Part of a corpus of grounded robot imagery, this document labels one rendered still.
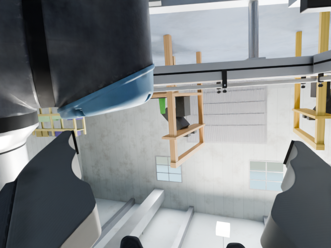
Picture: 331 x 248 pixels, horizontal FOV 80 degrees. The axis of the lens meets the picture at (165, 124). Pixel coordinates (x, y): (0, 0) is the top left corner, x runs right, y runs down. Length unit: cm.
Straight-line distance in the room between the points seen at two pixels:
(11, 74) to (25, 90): 2
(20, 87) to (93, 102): 6
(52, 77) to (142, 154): 958
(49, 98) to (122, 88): 7
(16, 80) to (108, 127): 1024
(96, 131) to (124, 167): 237
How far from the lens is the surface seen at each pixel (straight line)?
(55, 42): 21
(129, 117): 968
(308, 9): 36
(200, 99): 481
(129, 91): 21
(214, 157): 878
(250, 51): 119
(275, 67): 118
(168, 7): 117
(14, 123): 23
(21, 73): 21
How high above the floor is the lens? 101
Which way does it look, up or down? 7 degrees up
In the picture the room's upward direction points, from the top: 177 degrees clockwise
